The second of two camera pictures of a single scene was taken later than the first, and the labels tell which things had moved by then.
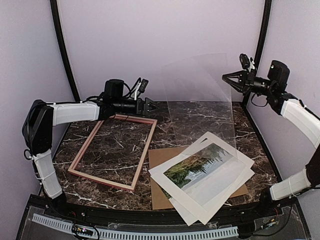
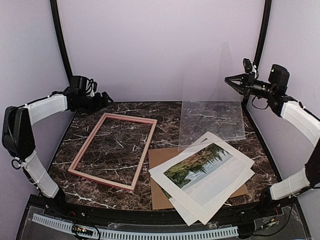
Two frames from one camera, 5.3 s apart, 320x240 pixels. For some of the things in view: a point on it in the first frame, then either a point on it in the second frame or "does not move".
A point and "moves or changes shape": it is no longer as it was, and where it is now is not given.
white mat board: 195,214 does not move
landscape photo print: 206,174 does not move
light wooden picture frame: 72,170 does not move
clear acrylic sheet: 199,100 moves or changes shape
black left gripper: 141,106 -> 99,104
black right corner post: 262,40 does not move
